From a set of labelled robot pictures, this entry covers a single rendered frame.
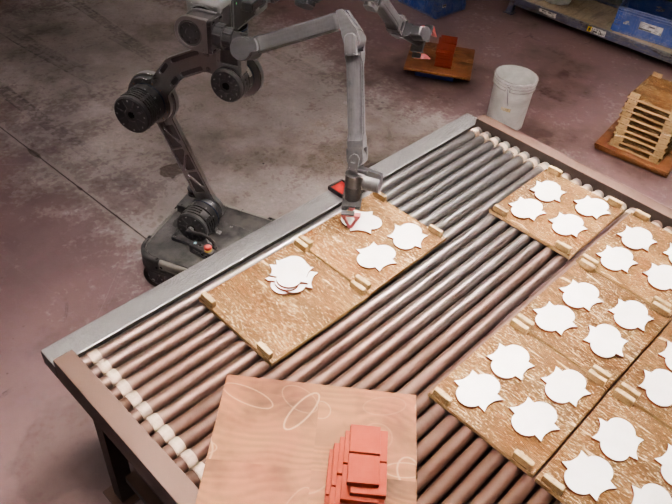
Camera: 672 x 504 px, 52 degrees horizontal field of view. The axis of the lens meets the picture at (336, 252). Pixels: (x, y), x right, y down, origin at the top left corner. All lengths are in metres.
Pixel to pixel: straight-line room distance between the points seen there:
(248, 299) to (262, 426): 0.54
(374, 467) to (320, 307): 0.77
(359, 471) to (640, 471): 0.84
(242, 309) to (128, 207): 2.02
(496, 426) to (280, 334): 0.67
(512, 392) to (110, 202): 2.73
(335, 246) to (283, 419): 0.79
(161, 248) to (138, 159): 1.14
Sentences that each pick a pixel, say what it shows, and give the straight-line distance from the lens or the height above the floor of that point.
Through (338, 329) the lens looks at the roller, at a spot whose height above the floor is 0.92.
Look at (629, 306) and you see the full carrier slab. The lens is 2.44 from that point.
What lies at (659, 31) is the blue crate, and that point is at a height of 0.25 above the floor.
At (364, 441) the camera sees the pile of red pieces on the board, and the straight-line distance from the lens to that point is 1.55.
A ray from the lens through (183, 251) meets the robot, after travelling 3.38.
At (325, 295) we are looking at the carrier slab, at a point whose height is 0.94.
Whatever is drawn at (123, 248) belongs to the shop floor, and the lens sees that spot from 3.80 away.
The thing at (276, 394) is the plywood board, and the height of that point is 1.04.
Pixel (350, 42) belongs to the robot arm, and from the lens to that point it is 2.27.
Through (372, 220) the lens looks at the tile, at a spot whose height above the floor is 0.94.
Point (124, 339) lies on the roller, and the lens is 2.13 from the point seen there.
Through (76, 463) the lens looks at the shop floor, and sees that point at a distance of 3.02.
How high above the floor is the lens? 2.51
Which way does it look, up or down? 42 degrees down
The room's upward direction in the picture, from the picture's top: 6 degrees clockwise
